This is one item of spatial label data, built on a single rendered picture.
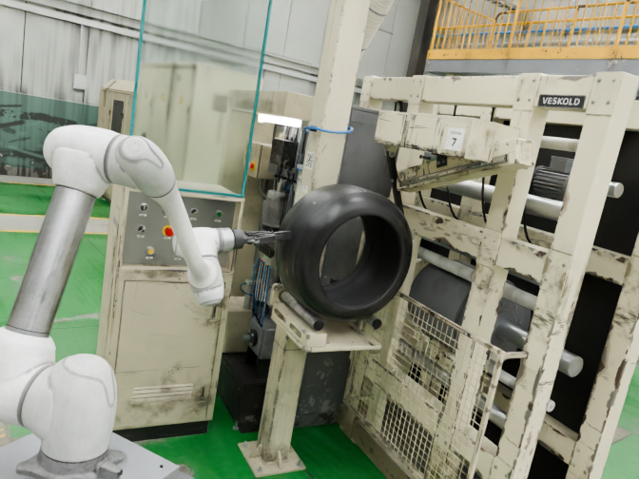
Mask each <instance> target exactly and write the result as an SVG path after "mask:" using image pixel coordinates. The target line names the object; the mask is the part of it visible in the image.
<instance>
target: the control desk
mask: <svg viewBox="0 0 639 479"><path fill-rule="evenodd" d="M179 193H180V195H181V198H182V201H183V203H184V207H185V210H186V213H187V215H188V217H189V220H190V223H191V226H192V228H197V227H208V228H228V227H229V228H230V229H241V224H242V212H243V206H244V198H240V197H231V196H222V195H212V194H203V193H194V192H184V191H179ZM173 237H174V233H173V231H172V228H171V226H170V224H169V221H168V219H167V217H166V215H165V211H164V210H163V208H162V207H161V205H159V204H158V203H157V202H155V201H154V200H153V199H151V198H149V197H148V196H146V195H145V194H144V193H143V192H142V191H141V190H140V189H133V188H130V187H126V186H122V185H119V184H113V188H112V198H111V206H110V215H109V226H108V235H107V245H106V263H105V273H104V283H103V293H102V302H101V312H100V322H99V332H98V341H97V351H96V355H97V356H100V357H101V358H102V359H104V360H105V361H106V362H107V363H108V364H109V365H110V366H111V368H112V370H113V372H114V375H115V379H116V385H117V406H116V414H115V420H114V426H113V430H112V432H114V433H116V434H118V435H120V436H122V437H124V438H125V439H127V440H129V441H131V442H137V441H145V440H153V439H162V438H169V437H178V436H186V435H194V434H202V433H207V428H208V421H209V420H212V416H213V411H214V404H215V397H216V390H217V385H218V378H219V371H220V365H221V358H222V352H223V340H224V333H225V326H226V321H227V314H228V307H229V300H230V294H231V288H232V281H233V275H234V273H233V271H234V270H235V263H236V256H237V251H238V249H234V250H232V251H231V252H223V253H217V255H218V261H219V264H220V266H221V270H222V274H223V283H224V295H223V300H222V301H221V302H220V303H219V304H217V305H214V306H210V307H203V306H202V305H200V304H199V303H198V301H197V300H196V298H195V297H194V294H193V292H192V290H191V287H190V284H189V281H188V279H187V271H188V267H187V264H186V262H185V260H184V258H182V257H179V256H177V255H176V254H174V252H173V246H172V240H173Z"/></svg>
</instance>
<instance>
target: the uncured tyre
mask: <svg viewBox="0 0 639 479"><path fill-rule="evenodd" d="M358 189H361V190H366V191H367V192H368V193H367V192H358ZM313 201H317V203H316V204H315V205H312V204H311V203H312V202H313ZM356 217H360V218H361V220H362V223H363V226H364V231H365V242H364V248H363V251H362V254H361V257H360V259H359V261H358V263H357V265H356V266H355V267H354V269H353V270H352V271H351V272H350V273H349V274H348V275H346V276H345V277H344V278H342V279H340V280H338V281H336V282H333V283H329V284H322V285H321V282H320V259H321V255H322V252H323V249H324V247H325V245H326V243H327V241H328V240H329V239H330V238H331V236H332V235H333V234H334V233H335V231H336V230H337V229H338V228H339V227H341V226H342V225H343V224H344V223H345V222H347V221H349V220H351V219H354V218H356ZM280 231H291V239H280V240H276V244H275V262H276V267H277V270H278V273H279V276H280V279H281V282H282V284H283V286H284V287H285V289H286V290H287V291H288V293H289V294H290V295H291V296H292V297H293V298H295V299H296V300H297V301H298V302H299V303H301V304H302V305H303V306H304V307H305V308H307V309H308V310H309V311H310V312H311V313H313V314H314V315H316V316H318V317H320V318H323V319H326V320H330V321H334V322H340V323H348V322H355V321H359V320H363V319H365V318H367V317H369V316H372V315H374V314H375V313H377V312H378V311H380V310H381V309H382V308H384V307H385V306H386V305H387V304H388V303H389V302H390V301H391V300H392V299H393V298H394V296H395V295H396V294H397V292H398V291H399V289H400V287H401V286H402V284H403V282H404V280H405V279H406V277H407V274H408V271H409V268H410V264H411V260H412V253H413V242H412V235H411V231H410V227H409V224H408V222H407V220H406V218H405V217H404V215H403V214H402V212H401V211H400V210H399V208H398V207H397V206H396V205H395V204H394V203H393V202H392V201H390V200H389V199H387V198H386V197H384V196H382V195H380V194H379V193H376V192H373V191H370V190H367V189H364V188H361V187H357V186H354V185H352V184H346V183H336V184H330V185H325V186H323V187H320V188H317V189H315V190H313V191H311V192H309V193H308V194H306V195H305V196H303V197H302V198H301V199H299V200H298V201H297V202H296V203H295V204H294V205H293V206H292V208H291V209H290V210H289V212H288V213H287V214H286V216H285V218H284V219H283V221H282V223H281V227H280V229H279V232H280Z"/></svg>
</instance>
